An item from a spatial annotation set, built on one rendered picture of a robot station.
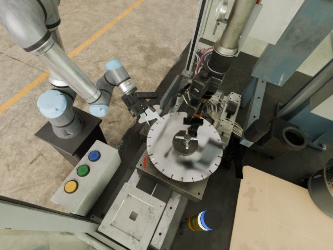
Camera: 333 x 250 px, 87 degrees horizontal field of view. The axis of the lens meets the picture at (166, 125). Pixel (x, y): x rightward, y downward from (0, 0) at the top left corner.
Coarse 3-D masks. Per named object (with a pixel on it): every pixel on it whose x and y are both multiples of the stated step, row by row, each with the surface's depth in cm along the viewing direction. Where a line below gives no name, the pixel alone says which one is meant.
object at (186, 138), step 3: (186, 129) 74; (186, 132) 73; (186, 135) 72; (189, 135) 72; (180, 138) 72; (183, 138) 72; (186, 138) 71; (189, 138) 71; (192, 138) 72; (195, 138) 72; (198, 138) 72; (183, 141) 73; (186, 141) 71; (186, 144) 70; (186, 147) 69
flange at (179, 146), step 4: (180, 132) 77; (184, 132) 77; (188, 132) 78; (192, 136) 77; (172, 140) 75; (176, 140) 75; (180, 140) 74; (192, 140) 75; (196, 140) 76; (172, 144) 75; (176, 144) 74; (180, 144) 74; (184, 144) 73; (188, 144) 73; (192, 144) 74; (196, 144) 75; (176, 148) 73; (180, 148) 73; (184, 148) 73; (188, 148) 73; (192, 148) 74; (196, 148) 74; (180, 152) 72; (184, 152) 72; (188, 152) 73; (192, 152) 73
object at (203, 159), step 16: (176, 112) 84; (160, 128) 78; (176, 128) 79; (192, 128) 80; (208, 128) 81; (160, 144) 74; (208, 144) 76; (160, 160) 71; (176, 160) 71; (192, 160) 72; (208, 160) 72; (176, 176) 68; (192, 176) 68; (208, 176) 69
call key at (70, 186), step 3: (69, 183) 67; (72, 183) 67; (75, 183) 67; (66, 186) 66; (69, 186) 66; (72, 186) 67; (75, 186) 67; (66, 189) 66; (69, 189) 66; (72, 189) 66
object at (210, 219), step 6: (210, 210) 43; (216, 210) 43; (204, 216) 42; (210, 216) 42; (216, 216) 43; (204, 222) 42; (210, 222) 42; (216, 222) 42; (210, 228) 41; (216, 228) 41
